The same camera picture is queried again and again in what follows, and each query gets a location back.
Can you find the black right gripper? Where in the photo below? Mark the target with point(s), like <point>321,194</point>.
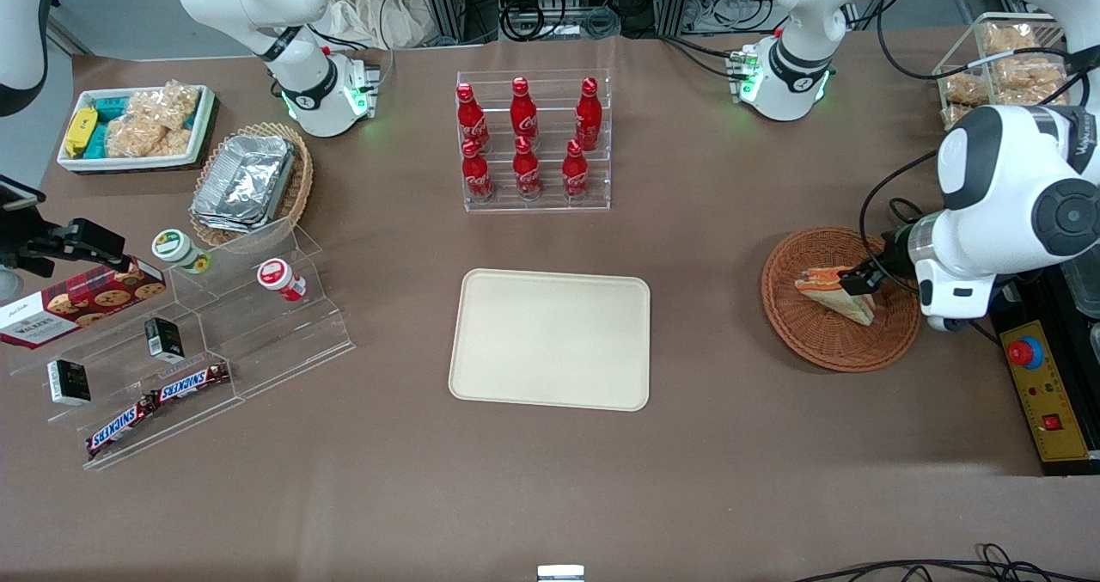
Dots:
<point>26,248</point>

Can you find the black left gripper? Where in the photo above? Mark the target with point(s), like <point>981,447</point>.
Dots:
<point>894,251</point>

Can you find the triangular sandwich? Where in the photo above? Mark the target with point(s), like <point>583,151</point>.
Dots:
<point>829,294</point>

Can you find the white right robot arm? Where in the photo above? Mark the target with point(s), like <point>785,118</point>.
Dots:
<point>301,75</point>

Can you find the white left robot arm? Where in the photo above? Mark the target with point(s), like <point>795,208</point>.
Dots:
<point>1005,186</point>

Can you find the round brown wicker basket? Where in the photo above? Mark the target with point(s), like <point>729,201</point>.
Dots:
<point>816,341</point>

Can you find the oval wicker basket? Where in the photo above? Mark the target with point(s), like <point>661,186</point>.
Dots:
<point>299,186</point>

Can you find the beige plastic tray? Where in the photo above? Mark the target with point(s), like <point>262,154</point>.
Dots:
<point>550,340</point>

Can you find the red tartan cookie box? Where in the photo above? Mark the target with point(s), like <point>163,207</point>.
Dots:
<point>77,305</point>

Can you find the green lid snack cup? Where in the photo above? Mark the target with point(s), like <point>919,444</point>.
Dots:
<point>176,248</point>

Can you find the teal snack pack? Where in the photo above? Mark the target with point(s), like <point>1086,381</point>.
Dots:
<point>98,142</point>
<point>110,107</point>

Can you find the yellow snack pack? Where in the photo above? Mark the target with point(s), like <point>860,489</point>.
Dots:
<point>80,131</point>

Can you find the small black box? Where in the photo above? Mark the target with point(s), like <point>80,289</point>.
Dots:
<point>163,339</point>
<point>69,382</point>

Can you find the clear bag of rice crackers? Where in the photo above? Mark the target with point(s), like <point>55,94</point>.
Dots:
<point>155,122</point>

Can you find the stacked foil containers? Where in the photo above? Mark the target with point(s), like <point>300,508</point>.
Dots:
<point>245,182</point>

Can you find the white rectangular snack bin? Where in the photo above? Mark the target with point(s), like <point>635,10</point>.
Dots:
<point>202,118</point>

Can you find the brown snickers bar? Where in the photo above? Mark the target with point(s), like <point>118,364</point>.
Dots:
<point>191,382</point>
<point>120,427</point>

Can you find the red lid snack cup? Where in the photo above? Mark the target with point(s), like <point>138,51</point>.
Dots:
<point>277,277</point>

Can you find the clear acrylic step display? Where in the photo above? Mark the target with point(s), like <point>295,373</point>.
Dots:
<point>258,341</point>

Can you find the yellow black control box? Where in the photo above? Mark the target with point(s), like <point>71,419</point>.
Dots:
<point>1044,393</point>

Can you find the clear plastic lidded container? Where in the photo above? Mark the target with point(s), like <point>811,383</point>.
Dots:
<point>1087,285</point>

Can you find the clear acrylic snack box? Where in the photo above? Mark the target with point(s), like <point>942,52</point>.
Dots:
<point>962,58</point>

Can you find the bagged beige snacks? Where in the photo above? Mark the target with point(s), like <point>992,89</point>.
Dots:
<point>1023,79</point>

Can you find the red cola bottle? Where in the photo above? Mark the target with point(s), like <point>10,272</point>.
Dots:
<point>574,172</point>
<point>522,111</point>
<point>468,118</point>
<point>476,174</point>
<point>589,113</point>
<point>526,169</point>

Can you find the clear acrylic bottle rack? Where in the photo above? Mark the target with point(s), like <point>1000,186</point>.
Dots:
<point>533,205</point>

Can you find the beige crumpled cloth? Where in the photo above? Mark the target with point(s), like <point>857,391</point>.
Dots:
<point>369,10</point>

